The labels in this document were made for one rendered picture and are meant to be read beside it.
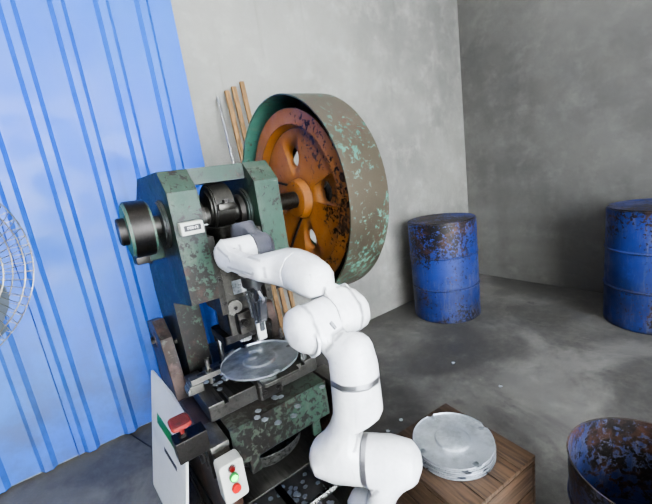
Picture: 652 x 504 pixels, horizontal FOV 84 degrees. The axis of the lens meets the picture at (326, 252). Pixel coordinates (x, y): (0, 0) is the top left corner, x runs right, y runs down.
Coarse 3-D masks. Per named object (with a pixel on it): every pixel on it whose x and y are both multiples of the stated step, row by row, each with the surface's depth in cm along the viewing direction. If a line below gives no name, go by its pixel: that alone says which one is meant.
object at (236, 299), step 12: (228, 276) 131; (240, 276) 133; (228, 288) 131; (240, 288) 134; (228, 300) 132; (240, 300) 134; (240, 312) 133; (228, 324) 133; (240, 324) 132; (252, 324) 135
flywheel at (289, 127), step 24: (288, 120) 143; (312, 120) 130; (264, 144) 163; (288, 144) 153; (312, 144) 140; (288, 168) 158; (312, 168) 144; (336, 168) 126; (312, 192) 148; (336, 192) 135; (288, 216) 168; (312, 216) 152; (336, 216) 138; (288, 240) 173; (336, 240) 136; (336, 264) 140
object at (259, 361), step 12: (240, 348) 147; (252, 348) 146; (264, 348) 145; (276, 348) 143; (288, 348) 142; (228, 360) 139; (240, 360) 138; (252, 360) 135; (264, 360) 134; (276, 360) 134; (288, 360) 133; (240, 372) 129; (252, 372) 128; (264, 372) 127
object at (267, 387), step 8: (288, 368) 128; (296, 368) 127; (272, 376) 124; (280, 376) 123; (288, 376) 124; (256, 384) 132; (264, 384) 120; (272, 384) 121; (280, 384) 137; (264, 392) 133; (272, 392) 135
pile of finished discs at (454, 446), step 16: (432, 416) 150; (448, 416) 148; (464, 416) 147; (416, 432) 142; (432, 432) 141; (448, 432) 139; (464, 432) 138; (480, 432) 138; (432, 448) 133; (448, 448) 132; (464, 448) 131; (480, 448) 130; (432, 464) 127; (448, 464) 126; (464, 464) 125; (480, 464) 124; (464, 480) 123
